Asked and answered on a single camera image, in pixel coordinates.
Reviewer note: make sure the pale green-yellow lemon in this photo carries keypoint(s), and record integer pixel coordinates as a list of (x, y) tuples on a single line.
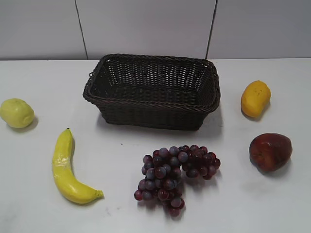
[(16, 113)]

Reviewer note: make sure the yellow banana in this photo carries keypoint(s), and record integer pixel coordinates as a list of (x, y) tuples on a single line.
[(64, 179)]

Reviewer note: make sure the dark red apple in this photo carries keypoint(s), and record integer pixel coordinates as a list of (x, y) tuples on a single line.
[(270, 151)]

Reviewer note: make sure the orange-yellow mango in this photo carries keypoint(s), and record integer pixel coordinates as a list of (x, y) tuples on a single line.
[(255, 98)]

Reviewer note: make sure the purple grape bunch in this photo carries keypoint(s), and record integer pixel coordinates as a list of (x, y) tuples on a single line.
[(163, 171)]

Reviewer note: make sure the dark woven wicker basket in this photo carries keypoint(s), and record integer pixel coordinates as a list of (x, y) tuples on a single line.
[(163, 92)]

